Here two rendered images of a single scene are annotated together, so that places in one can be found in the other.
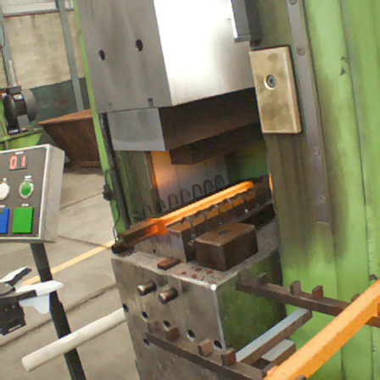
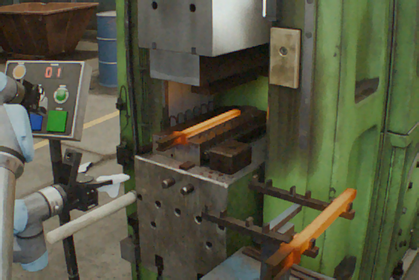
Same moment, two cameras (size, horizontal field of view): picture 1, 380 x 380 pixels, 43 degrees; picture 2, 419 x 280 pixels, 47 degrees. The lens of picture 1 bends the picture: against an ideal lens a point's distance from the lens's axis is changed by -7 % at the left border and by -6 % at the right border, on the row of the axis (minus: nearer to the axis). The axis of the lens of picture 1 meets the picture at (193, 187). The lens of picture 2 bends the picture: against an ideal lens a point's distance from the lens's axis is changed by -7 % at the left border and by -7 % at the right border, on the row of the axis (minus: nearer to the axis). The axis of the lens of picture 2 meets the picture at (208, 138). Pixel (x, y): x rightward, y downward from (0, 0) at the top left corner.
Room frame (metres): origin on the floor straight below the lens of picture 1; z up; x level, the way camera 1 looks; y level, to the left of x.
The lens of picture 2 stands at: (-0.38, 0.35, 1.56)
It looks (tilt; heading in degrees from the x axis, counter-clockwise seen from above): 20 degrees down; 347
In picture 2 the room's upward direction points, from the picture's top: straight up
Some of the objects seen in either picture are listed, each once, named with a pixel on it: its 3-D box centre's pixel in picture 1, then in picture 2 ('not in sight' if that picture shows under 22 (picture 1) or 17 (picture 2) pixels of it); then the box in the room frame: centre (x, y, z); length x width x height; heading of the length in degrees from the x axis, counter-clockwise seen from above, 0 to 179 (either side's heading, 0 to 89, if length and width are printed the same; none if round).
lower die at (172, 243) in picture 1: (216, 211); (213, 129); (1.30, -0.05, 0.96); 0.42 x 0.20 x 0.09; 131
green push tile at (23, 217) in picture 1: (24, 220); (57, 121); (1.38, 0.50, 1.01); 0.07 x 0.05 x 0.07; 66
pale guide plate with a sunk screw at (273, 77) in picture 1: (275, 91); (284, 57); (1.01, -0.19, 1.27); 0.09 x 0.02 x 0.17; 41
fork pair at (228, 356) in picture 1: (265, 319); (280, 207); (0.68, -0.07, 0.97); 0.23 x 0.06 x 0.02; 130
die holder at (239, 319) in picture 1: (248, 303); (227, 200); (1.27, -0.09, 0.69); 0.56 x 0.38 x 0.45; 131
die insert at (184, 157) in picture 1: (222, 138); (226, 77); (1.31, -0.09, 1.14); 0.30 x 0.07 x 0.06; 131
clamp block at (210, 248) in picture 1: (227, 245); (231, 156); (1.07, -0.05, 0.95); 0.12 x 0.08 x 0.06; 131
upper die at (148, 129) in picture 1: (199, 112); (213, 56); (1.30, -0.05, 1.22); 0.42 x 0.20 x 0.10; 131
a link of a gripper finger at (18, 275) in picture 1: (18, 285); (84, 175); (0.96, 0.40, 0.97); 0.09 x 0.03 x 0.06; 167
